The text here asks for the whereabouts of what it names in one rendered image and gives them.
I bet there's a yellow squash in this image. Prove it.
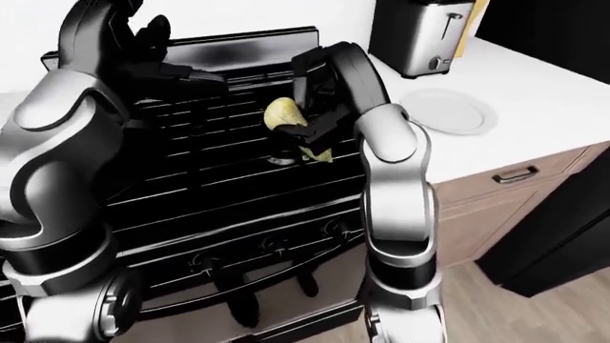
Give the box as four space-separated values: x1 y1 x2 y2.
263 95 336 165

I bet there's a wooden kitchen cabinet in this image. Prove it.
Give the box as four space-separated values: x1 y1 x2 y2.
427 140 610 269

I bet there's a metal drawer handle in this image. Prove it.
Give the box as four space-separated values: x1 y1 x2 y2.
492 165 540 185

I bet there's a black stove knob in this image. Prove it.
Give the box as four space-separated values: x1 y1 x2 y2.
321 217 355 241
189 252 225 283
259 234 293 259

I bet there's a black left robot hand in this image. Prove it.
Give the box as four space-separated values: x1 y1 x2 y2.
112 15 228 97

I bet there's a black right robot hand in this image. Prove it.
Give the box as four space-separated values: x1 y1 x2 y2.
274 45 357 151

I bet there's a yellow cutting board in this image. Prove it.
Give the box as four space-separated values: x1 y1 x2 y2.
453 0 491 59

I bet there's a black refrigerator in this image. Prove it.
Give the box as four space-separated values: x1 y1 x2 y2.
473 142 610 298

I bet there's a silver toaster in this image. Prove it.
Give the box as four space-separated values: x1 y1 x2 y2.
368 0 476 80

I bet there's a black kitchen stove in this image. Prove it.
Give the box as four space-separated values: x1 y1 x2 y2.
39 25 374 343

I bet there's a white round plate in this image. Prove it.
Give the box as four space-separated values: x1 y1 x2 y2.
398 88 499 136

